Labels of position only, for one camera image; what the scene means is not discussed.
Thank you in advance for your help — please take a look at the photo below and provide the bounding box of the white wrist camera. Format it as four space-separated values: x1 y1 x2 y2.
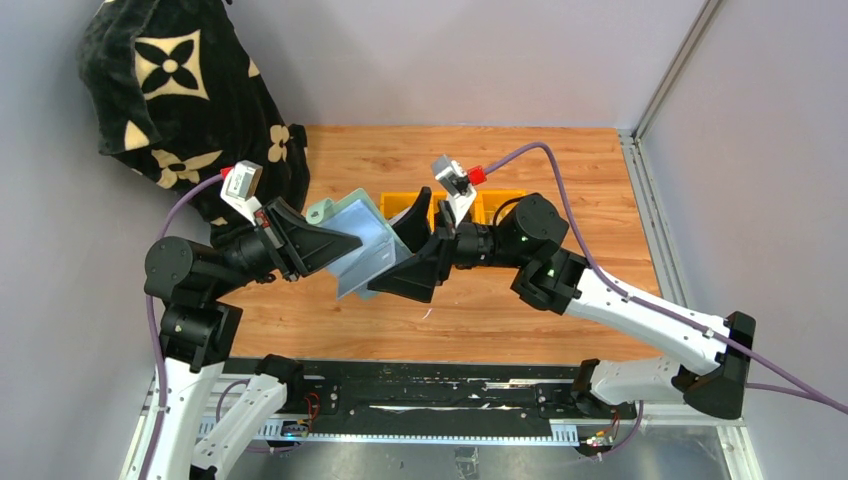
431 155 487 224
219 160 263 225

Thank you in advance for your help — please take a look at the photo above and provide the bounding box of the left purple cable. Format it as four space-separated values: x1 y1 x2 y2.
135 168 233 480

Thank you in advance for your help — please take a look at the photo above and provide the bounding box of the right yellow plastic bin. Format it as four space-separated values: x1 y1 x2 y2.
470 189 527 224

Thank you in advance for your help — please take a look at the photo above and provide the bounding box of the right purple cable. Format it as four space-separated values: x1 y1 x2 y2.
480 141 848 458

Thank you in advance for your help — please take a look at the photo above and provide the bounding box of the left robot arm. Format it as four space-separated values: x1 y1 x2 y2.
128 199 362 479

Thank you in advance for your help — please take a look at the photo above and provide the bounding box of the yellow plastic bin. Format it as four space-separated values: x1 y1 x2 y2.
470 189 527 224
430 190 484 227
379 192 419 221

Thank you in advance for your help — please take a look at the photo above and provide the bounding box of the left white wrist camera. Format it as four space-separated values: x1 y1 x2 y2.
219 160 263 225

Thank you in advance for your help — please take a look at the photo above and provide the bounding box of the green leather card holder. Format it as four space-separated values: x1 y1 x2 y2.
306 188 412 299

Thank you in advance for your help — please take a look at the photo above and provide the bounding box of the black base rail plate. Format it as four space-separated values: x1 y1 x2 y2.
279 360 636 438

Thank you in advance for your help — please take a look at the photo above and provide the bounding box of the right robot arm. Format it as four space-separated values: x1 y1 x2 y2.
368 190 756 420

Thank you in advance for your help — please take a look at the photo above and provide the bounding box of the aluminium frame rail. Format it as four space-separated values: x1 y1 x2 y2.
617 0 724 305

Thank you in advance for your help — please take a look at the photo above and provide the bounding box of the middle yellow plastic bin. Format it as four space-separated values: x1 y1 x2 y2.
430 190 484 227

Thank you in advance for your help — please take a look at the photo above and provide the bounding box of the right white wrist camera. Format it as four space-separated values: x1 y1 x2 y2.
431 155 487 224

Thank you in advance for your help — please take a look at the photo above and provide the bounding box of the purple cable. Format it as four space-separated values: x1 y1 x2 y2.
135 168 233 480
480 141 848 458

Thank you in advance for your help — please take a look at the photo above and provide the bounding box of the left yellow plastic bin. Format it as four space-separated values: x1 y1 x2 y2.
379 192 419 221

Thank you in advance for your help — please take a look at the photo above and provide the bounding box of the black floral patterned blanket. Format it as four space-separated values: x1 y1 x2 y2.
76 1 310 229

